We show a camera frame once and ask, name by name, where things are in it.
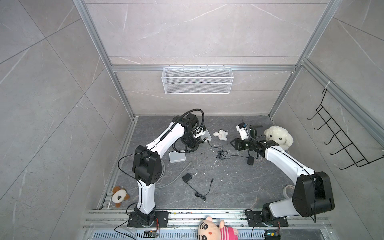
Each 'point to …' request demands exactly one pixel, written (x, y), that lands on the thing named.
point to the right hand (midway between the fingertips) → (233, 140)
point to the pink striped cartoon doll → (210, 229)
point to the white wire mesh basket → (197, 80)
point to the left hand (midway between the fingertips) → (195, 144)
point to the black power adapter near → (186, 177)
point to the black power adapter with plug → (223, 154)
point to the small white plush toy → (222, 135)
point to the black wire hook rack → (358, 158)
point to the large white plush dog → (280, 136)
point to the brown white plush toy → (119, 196)
